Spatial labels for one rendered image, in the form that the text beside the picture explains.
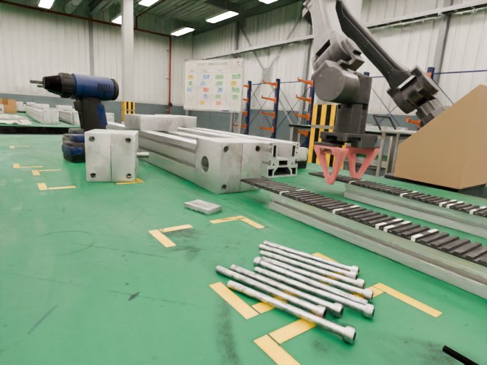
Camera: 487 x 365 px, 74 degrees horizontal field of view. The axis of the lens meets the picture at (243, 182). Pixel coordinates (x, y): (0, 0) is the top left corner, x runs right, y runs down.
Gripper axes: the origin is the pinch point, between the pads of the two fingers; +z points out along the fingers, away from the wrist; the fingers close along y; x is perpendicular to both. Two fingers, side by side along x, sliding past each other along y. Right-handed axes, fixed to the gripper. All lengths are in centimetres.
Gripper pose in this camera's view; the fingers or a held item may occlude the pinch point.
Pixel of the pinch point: (343, 179)
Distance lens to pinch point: 67.5
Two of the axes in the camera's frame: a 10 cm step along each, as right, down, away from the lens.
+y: -8.2, 0.6, -5.7
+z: -0.7, 9.8, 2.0
